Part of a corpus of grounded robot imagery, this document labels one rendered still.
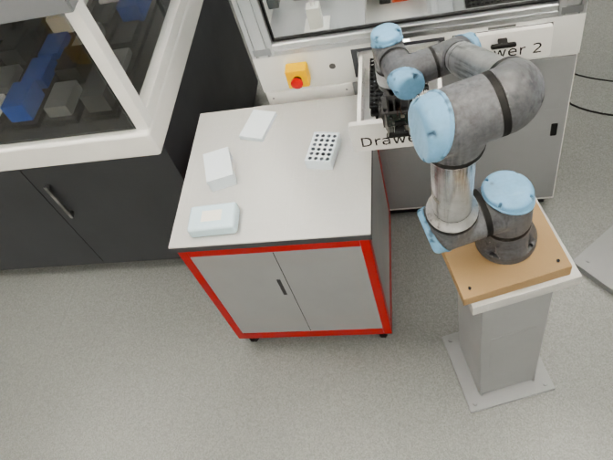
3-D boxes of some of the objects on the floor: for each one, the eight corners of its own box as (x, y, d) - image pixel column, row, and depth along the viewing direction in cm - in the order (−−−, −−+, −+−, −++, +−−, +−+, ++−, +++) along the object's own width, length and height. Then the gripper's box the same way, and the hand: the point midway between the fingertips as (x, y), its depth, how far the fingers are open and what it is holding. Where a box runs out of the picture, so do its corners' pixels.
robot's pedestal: (555, 390, 207) (588, 278, 147) (471, 413, 209) (470, 313, 149) (518, 315, 226) (535, 189, 165) (441, 338, 227) (431, 221, 167)
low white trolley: (397, 346, 229) (370, 234, 169) (243, 350, 243) (167, 247, 183) (395, 223, 262) (371, 92, 202) (259, 233, 276) (200, 113, 216)
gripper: (370, 97, 151) (380, 153, 168) (414, 91, 148) (420, 150, 165) (370, 74, 156) (380, 131, 173) (413, 67, 153) (420, 127, 170)
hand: (400, 130), depth 169 cm, fingers open, 3 cm apart
